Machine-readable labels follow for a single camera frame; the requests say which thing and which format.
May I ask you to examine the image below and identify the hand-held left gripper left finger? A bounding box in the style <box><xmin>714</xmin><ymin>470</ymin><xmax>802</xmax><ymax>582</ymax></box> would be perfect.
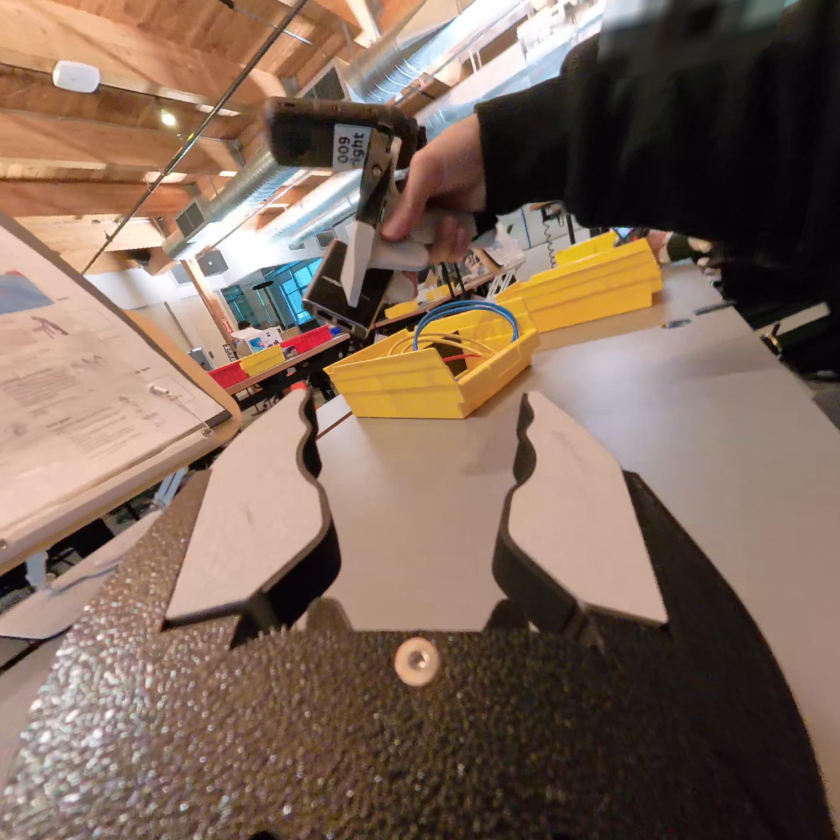
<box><xmin>163</xmin><ymin>388</ymin><xmax>343</xmax><ymax>649</ymax></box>

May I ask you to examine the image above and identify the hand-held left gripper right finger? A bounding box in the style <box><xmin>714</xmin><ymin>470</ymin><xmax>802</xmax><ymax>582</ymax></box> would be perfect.
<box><xmin>492</xmin><ymin>390</ymin><xmax>670</xmax><ymax>651</ymax></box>

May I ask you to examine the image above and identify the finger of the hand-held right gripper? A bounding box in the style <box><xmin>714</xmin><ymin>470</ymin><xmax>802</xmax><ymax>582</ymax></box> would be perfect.
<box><xmin>343</xmin><ymin>220</ymin><xmax>378</xmax><ymax>308</ymax></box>

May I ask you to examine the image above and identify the black network splitter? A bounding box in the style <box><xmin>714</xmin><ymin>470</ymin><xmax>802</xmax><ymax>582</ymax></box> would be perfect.
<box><xmin>302</xmin><ymin>238</ymin><xmax>396</xmax><ymax>340</ymax></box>

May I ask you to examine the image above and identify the yellow network cable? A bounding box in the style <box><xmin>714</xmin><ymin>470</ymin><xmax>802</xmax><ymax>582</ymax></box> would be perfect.
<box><xmin>387</xmin><ymin>330</ymin><xmax>503</xmax><ymax>361</ymax></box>

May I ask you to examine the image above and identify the blue network cable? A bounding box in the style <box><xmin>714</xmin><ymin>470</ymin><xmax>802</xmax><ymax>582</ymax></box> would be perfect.
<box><xmin>412</xmin><ymin>300</ymin><xmax>524</xmax><ymax>347</ymax></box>

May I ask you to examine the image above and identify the person's right forearm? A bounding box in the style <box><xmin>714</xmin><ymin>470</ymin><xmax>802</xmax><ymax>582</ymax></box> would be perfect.
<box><xmin>474</xmin><ymin>29</ymin><xmax>840</xmax><ymax>280</ymax></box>

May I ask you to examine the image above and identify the grey desk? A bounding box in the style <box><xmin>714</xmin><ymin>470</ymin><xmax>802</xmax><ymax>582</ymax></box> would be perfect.
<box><xmin>0</xmin><ymin>262</ymin><xmax>840</xmax><ymax>840</ymax></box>

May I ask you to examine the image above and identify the person's right hand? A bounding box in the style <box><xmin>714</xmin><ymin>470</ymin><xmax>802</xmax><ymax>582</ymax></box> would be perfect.
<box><xmin>381</xmin><ymin>115</ymin><xmax>490</xmax><ymax>265</ymax></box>

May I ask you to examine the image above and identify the instruction sheet on wooden stand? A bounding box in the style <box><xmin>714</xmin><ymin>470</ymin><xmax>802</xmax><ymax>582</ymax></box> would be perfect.
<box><xmin>0</xmin><ymin>210</ymin><xmax>242</xmax><ymax>641</ymax></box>

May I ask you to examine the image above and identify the stack of yellow bins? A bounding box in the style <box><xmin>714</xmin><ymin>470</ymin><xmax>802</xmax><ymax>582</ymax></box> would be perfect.
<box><xmin>497</xmin><ymin>230</ymin><xmax>664</xmax><ymax>333</ymax></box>

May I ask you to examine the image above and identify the white ceiling access point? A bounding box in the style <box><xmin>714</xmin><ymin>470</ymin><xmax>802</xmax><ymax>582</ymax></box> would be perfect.
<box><xmin>52</xmin><ymin>60</ymin><xmax>101</xmax><ymax>92</ymax></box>

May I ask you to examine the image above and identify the silver ventilation duct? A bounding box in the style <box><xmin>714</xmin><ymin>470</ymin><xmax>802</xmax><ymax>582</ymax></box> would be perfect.
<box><xmin>161</xmin><ymin>0</ymin><xmax>608</xmax><ymax>260</ymax></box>

